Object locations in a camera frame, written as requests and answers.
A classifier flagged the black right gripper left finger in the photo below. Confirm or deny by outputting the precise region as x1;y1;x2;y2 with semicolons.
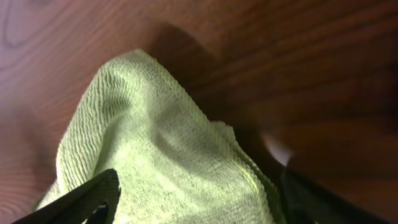
12;169;121;224

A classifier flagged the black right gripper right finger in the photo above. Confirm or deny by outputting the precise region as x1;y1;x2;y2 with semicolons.
280;168;389;224

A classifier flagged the light green microfiber cloth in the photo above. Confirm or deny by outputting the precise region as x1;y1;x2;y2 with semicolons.
40;50;286;224

